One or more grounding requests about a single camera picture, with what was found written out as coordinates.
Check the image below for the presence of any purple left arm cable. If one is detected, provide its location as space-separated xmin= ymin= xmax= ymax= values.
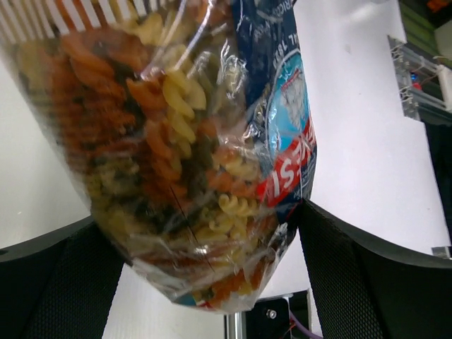
xmin=288 ymin=313 xmax=321 ymax=339

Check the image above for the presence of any tricolour fusilli pasta bag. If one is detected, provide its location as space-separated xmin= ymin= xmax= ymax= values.
xmin=1 ymin=1 xmax=317 ymax=314

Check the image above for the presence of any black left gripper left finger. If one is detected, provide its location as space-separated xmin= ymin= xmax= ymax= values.
xmin=1 ymin=217 xmax=124 ymax=338

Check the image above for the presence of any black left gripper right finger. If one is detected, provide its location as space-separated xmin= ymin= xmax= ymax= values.
xmin=297 ymin=201 xmax=451 ymax=338

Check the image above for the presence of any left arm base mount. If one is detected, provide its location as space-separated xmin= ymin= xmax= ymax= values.
xmin=224 ymin=291 xmax=322 ymax=339

